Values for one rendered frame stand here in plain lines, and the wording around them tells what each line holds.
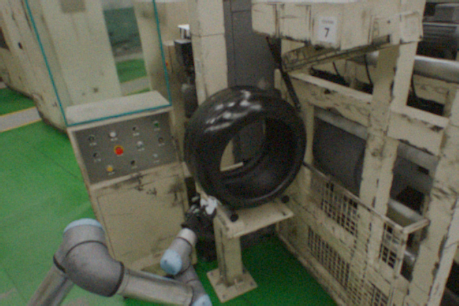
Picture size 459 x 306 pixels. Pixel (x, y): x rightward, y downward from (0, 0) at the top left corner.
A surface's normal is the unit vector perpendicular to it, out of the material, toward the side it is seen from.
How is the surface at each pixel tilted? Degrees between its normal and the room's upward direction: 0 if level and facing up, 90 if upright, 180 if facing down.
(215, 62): 90
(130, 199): 90
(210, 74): 90
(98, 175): 90
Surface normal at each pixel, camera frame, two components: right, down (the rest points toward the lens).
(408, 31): 0.38, 0.09
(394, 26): -0.90, 0.25
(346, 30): 0.42, 0.38
